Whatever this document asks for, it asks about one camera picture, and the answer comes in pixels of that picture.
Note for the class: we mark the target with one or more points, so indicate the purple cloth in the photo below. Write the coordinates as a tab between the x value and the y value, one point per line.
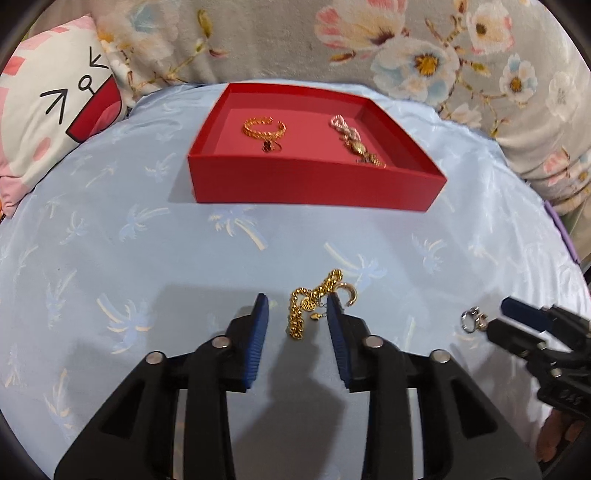
563	230

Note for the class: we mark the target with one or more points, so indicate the grey floral blanket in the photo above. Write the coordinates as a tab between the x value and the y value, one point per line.
286	41

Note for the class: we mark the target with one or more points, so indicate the red cardboard box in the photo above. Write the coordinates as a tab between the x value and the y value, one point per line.
314	184

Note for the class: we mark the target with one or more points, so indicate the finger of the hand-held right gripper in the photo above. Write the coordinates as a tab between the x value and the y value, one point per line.
512	334
521	310

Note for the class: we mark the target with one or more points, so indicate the gold hoop earring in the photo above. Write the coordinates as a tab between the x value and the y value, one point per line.
353	297

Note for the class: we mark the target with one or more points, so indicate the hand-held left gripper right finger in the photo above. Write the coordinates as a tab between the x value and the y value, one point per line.
339	341

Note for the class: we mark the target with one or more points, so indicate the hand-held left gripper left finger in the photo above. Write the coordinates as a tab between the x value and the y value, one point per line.
256	341

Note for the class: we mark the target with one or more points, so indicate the cat face pillow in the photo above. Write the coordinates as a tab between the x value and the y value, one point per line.
51	115

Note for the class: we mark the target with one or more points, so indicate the wide gold bangle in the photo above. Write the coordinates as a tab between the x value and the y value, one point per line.
251	131

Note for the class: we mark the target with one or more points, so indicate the person's right hand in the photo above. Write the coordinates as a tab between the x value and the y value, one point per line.
561	434

